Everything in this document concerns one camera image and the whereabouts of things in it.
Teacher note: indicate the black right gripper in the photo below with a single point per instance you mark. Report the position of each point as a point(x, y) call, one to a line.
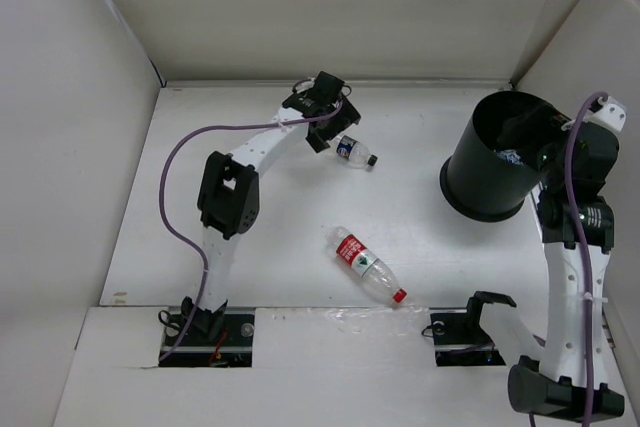
point(565, 135)

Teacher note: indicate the clear bottle orange blue label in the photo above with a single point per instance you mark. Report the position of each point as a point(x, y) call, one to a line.
point(510, 156)

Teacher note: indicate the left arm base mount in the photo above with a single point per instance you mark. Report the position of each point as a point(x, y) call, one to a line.
point(231, 348)

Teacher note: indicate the clear bottle red label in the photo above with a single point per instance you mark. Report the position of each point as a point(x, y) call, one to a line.
point(374, 276)

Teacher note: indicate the clear Pepsi bottle black cap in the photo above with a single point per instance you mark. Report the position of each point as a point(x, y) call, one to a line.
point(353, 152)

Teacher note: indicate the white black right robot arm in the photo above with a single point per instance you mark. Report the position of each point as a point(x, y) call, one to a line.
point(564, 377)

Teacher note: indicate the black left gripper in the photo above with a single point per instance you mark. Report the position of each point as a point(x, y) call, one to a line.
point(344, 118)

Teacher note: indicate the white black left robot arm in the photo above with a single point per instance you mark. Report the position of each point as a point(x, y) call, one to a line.
point(229, 204)

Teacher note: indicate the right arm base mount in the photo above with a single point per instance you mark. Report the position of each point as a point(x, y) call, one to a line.
point(460, 342)

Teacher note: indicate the black round bin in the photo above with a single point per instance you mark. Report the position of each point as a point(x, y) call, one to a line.
point(479, 185)

